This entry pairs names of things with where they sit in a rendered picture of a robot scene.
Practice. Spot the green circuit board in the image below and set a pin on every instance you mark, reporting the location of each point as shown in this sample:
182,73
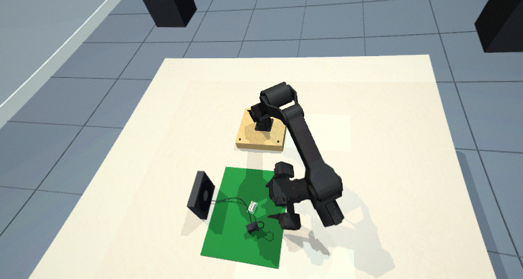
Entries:
227,236

